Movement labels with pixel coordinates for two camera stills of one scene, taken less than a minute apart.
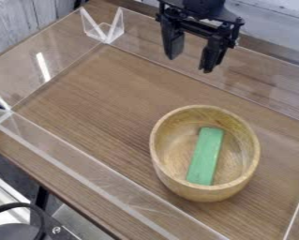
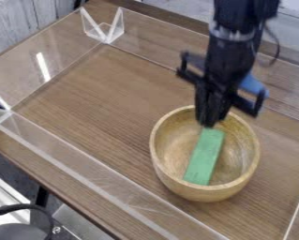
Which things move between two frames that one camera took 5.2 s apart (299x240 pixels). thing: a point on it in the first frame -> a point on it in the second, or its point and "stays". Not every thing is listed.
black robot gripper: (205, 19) -> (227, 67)
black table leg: (44, 197) stays
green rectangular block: (207, 156) stays
